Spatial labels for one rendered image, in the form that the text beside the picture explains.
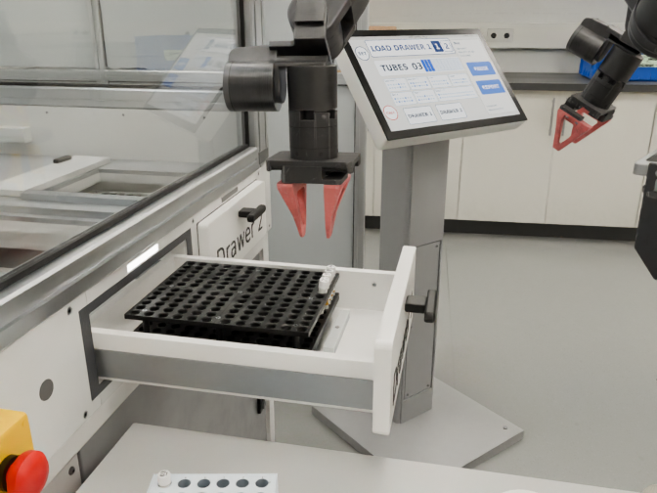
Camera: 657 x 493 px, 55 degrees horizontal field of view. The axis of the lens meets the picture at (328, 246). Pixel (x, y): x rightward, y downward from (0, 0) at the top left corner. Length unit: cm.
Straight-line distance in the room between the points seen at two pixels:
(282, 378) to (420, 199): 113
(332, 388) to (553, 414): 164
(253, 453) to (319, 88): 42
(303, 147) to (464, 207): 310
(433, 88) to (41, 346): 123
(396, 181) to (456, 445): 81
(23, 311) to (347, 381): 32
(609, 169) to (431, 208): 218
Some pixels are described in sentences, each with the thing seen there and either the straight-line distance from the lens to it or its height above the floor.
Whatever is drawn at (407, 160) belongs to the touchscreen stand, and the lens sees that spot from 170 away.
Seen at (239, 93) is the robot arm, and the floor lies 115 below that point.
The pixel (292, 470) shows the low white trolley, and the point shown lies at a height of 76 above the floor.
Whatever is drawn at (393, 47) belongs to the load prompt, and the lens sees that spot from 168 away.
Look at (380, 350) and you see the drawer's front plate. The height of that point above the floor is 92.
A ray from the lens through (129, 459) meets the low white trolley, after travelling 78.
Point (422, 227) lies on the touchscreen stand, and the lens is 178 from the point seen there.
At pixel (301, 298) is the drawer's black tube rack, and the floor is 90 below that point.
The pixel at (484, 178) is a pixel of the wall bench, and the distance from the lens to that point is 375.
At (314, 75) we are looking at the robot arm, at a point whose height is 117.
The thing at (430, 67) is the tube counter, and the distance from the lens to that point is 171.
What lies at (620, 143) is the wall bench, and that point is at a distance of 384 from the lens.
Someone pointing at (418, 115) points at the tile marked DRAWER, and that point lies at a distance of 158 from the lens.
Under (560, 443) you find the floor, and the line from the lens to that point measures 214.
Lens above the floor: 123
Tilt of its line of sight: 20 degrees down
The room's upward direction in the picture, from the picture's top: straight up
